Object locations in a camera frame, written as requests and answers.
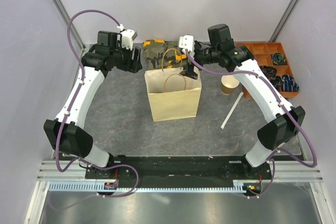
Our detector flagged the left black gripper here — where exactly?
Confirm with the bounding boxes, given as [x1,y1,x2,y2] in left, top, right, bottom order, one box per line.
[110,42,142,74]

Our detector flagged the brown paper bag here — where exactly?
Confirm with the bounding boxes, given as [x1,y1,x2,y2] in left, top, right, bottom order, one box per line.
[144,66,202,122]

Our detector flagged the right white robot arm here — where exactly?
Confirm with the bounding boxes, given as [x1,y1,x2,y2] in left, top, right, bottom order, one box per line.
[178,24,306,179]

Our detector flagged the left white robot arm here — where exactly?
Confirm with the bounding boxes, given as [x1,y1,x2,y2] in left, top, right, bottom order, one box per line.
[44,29,142,178]

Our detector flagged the camouflage folded cloth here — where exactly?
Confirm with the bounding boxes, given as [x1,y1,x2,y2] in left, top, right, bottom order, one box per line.
[143,39,187,70]

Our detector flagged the white paper straw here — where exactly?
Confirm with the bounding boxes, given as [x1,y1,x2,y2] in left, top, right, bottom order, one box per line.
[220,92,243,129]

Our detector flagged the orange compartment tray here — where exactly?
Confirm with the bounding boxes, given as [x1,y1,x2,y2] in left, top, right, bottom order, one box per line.
[236,42,299,99]

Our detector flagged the dark mixed bands bundle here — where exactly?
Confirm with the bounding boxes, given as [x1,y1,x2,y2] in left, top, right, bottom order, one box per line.
[269,76,282,91]

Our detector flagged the blue green rubber bands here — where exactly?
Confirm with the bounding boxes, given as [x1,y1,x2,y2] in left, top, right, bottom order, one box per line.
[271,52,286,65]

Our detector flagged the blue striped bands bundle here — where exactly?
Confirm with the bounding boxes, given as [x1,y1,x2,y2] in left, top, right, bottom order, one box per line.
[280,74,300,92]

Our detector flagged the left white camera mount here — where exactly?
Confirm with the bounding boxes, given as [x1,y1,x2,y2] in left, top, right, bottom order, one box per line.
[117,24,138,50]

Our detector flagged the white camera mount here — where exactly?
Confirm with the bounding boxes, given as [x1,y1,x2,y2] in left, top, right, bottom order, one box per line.
[178,35,195,56]
[117,24,138,50]

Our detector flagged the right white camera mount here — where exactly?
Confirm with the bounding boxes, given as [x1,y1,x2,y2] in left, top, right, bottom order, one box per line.
[178,35,195,56]

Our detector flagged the right aluminium frame post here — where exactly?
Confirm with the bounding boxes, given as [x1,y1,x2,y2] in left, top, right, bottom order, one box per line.
[269,0,300,42]

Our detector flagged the aluminium frame post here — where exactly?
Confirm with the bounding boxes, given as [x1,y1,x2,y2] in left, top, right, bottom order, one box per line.
[269,0,300,42]
[52,0,86,49]

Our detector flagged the left aluminium frame post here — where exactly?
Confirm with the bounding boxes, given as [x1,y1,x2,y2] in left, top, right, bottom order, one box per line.
[52,0,86,49]

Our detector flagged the aluminium cable duct rail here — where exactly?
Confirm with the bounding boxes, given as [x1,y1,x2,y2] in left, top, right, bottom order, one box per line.
[49,180,261,193]

